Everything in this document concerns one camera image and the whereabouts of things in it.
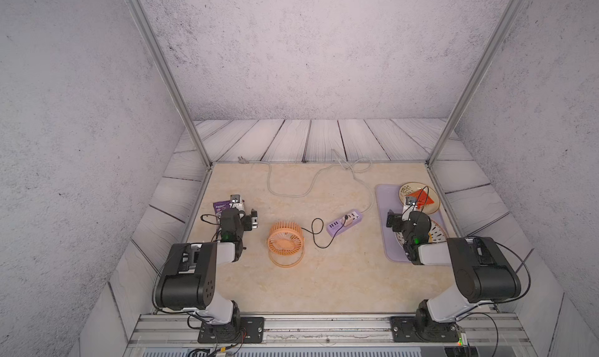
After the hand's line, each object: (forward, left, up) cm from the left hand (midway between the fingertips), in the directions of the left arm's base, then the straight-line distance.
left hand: (243, 209), depth 95 cm
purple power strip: (-6, -36, -4) cm, 37 cm away
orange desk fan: (-16, -17, 0) cm, 23 cm away
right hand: (-2, -65, 0) cm, 65 cm away
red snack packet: (+6, -76, -3) cm, 76 cm away
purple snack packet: (+5, +12, -5) cm, 14 cm away
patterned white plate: (-10, -76, -6) cm, 77 cm away
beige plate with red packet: (+13, -73, -4) cm, 74 cm away
